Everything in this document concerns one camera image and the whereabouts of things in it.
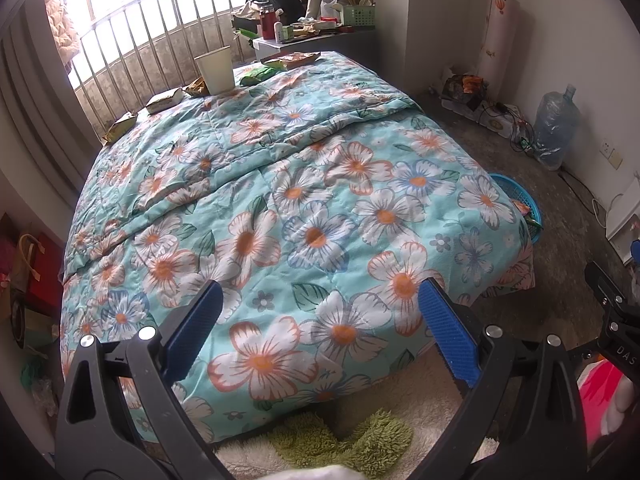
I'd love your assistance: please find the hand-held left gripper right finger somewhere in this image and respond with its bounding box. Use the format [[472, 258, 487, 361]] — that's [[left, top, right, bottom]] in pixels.
[[417, 276, 588, 480]]

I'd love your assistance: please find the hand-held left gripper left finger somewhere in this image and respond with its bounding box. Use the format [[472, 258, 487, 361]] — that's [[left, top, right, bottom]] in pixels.
[[55, 279, 224, 480]]

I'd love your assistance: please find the blue plastic basket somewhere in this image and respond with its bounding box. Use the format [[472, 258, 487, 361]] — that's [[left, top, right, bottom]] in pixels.
[[487, 173, 543, 246]]

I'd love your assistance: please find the pink white plush cloth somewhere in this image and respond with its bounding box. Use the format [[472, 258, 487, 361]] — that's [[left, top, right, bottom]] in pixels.
[[577, 360, 637, 438]]

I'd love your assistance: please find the large clear water jug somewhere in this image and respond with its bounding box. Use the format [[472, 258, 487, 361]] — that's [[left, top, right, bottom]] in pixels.
[[531, 85, 582, 171]]

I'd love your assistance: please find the red box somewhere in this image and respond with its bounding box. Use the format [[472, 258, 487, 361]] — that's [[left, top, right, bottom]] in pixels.
[[22, 232, 63, 313]]

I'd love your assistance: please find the white plastic bag with rubbish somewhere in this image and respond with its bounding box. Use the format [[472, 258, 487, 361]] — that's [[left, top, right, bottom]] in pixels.
[[30, 375, 61, 416]]

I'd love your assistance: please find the beige paper gift bag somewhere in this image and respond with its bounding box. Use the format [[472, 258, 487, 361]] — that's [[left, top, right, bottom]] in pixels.
[[10, 234, 43, 293]]

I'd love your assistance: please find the floral blanket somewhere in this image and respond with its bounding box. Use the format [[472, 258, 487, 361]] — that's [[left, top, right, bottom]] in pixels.
[[60, 51, 536, 443]]

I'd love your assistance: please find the white patterned board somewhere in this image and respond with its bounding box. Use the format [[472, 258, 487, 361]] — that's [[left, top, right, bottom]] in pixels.
[[441, 94, 532, 136]]

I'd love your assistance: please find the yellow biscuit packet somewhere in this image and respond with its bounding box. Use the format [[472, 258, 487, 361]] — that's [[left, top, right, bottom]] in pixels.
[[261, 52, 321, 72], [102, 111, 138, 143]]

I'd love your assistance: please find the square gold snack packet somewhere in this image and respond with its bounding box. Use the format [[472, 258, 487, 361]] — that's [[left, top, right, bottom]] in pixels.
[[146, 87, 183, 114]]

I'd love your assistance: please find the crumpled orange snack bag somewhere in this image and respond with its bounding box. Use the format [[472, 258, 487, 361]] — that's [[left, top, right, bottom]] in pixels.
[[442, 74, 486, 108]]

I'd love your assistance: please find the white printed panel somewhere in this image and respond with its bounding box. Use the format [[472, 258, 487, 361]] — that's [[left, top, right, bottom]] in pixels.
[[477, 0, 521, 92]]

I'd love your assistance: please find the white paper cup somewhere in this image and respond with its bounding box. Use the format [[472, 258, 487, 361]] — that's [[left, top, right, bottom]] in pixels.
[[193, 46, 235, 95]]

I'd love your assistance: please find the green pea snack packet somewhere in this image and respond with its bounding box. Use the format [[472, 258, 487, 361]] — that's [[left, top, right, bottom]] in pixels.
[[239, 66, 277, 86]]

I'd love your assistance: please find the grey pleated curtain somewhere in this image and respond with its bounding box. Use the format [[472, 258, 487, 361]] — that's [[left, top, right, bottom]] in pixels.
[[0, 25, 101, 196]]

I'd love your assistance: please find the grey cabinet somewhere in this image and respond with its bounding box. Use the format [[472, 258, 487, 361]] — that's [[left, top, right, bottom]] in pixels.
[[252, 25, 378, 68]]

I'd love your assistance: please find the red thermos bottle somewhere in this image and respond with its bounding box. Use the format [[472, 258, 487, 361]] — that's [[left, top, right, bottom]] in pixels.
[[259, 4, 281, 40]]

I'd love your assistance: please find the green plastic basket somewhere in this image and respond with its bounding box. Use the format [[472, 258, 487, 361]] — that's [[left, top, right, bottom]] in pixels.
[[341, 4, 376, 28]]

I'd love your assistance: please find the hanging beige quilted jacket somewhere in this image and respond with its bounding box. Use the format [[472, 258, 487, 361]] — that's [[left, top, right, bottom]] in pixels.
[[44, 0, 81, 68]]

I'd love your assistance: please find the wall socket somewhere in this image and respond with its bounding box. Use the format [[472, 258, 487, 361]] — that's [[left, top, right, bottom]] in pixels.
[[600, 140, 625, 170]]

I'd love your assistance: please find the black cable tangle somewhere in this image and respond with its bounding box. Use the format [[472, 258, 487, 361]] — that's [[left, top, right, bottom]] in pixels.
[[495, 102, 537, 153]]

